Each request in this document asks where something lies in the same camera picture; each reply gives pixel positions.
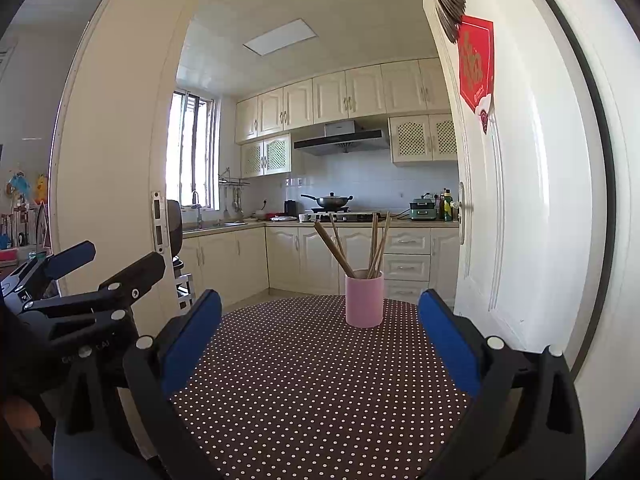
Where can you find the kitchen window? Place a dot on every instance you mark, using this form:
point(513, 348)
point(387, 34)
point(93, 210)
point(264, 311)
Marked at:
point(192, 155)

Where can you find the yellow plush toy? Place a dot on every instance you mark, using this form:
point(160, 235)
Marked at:
point(41, 189)

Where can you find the range hood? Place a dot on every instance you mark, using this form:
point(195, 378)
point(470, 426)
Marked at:
point(340, 142)

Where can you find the pink cup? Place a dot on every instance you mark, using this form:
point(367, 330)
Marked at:
point(364, 305)

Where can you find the metal door latch plate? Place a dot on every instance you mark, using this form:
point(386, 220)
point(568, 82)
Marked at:
point(158, 222)

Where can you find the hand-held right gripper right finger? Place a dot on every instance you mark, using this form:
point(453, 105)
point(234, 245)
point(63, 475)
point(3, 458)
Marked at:
point(447, 340)

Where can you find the red item on counter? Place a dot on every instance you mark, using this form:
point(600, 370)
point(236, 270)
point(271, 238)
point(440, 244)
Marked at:
point(274, 216)

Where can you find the black kettle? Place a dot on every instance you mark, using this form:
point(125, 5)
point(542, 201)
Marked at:
point(290, 208)

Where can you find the red paper door decoration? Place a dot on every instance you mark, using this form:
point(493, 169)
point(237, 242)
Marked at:
point(475, 60)

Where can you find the person's left hand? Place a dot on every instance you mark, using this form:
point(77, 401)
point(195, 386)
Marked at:
point(20, 412)

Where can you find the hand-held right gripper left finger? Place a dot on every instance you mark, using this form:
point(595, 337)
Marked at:
point(192, 340)

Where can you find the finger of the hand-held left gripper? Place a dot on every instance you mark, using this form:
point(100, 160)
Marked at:
point(137, 275)
point(70, 259)

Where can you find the sink faucet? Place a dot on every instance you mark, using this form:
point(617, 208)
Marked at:
point(197, 207)

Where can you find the wok with lid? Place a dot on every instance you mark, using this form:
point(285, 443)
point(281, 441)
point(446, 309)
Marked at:
point(332, 202)

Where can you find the cluttered shelf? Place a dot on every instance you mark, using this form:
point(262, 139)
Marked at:
point(20, 230)

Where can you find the dark hanging fan ornament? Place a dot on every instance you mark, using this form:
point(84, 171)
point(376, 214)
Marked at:
point(450, 0)

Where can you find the cream upper cabinets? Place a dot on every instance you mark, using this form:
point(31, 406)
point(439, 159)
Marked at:
point(330, 97)

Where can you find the blue plush toy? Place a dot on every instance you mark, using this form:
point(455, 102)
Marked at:
point(20, 182)

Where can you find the brown polka dot tablecloth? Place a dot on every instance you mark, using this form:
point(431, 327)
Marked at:
point(310, 400)

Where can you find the cream cabinets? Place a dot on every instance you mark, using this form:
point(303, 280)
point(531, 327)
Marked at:
point(330, 97)
point(300, 255)

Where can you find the bunch of wooden chopsticks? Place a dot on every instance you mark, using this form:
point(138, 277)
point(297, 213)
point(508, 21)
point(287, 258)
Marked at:
point(373, 245)

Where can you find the green bottle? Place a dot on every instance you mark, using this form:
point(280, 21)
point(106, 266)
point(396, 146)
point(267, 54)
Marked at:
point(447, 206)

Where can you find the green countertop appliance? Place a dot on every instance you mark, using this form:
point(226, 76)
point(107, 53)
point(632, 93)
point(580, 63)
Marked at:
point(422, 212)

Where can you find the wall utensil rack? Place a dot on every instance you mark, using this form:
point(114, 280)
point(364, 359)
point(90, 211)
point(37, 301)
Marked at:
point(233, 181)

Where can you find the cream lower cabinets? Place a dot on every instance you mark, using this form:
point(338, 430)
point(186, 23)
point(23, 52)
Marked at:
point(300, 255)

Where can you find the gas stove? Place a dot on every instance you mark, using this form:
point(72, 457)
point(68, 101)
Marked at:
point(350, 216)

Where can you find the ceiling light panel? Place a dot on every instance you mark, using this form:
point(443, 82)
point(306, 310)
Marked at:
point(280, 36)

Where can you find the cream lattice door cabinet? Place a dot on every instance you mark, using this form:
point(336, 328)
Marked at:
point(265, 155)
point(422, 139)

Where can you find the white door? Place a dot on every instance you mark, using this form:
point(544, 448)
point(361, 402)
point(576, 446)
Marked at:
point(525, 185)

